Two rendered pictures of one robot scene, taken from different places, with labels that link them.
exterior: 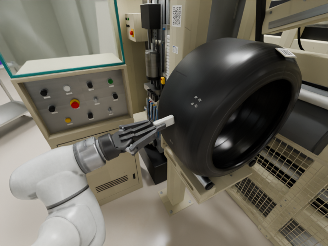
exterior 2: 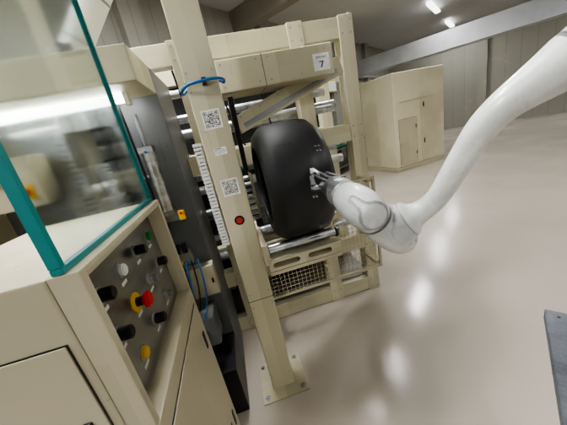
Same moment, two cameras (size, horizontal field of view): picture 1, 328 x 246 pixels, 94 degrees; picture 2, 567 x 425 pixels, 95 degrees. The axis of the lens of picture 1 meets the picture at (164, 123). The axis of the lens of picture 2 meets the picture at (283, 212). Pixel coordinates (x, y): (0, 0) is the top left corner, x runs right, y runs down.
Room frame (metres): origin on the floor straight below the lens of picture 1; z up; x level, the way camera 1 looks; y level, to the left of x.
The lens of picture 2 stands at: (0.25, 0.98, 1.42)
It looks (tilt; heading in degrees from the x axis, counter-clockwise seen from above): 18 degrees down; 288
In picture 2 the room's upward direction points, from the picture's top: 12 degrees counter-clockwise
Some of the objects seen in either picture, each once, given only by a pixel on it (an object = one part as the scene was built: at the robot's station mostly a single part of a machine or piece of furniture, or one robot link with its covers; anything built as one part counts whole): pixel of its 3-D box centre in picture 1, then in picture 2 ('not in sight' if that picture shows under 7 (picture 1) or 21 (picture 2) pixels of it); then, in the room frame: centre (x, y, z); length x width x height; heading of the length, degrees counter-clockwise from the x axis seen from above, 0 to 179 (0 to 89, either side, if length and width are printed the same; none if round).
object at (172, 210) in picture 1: (174, 196); (282, 375); (0.83, -0.11, 0.01); 0.27 x 0.27 x 0.02; 27
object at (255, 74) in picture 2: not in sight; (272, 72); (0.63, -0.57, 1.71); 0.61 x 0.25 x 0.15; 27
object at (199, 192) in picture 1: (186, 167); (303, 252); (0.54, -0.12, 0.84); 0.36 x 0.09 x 0.06; 27
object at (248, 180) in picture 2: not in sight; (240, 199); (0.98, -0.48, 1.05); 0.20 x 0.15 x 0.30; 27
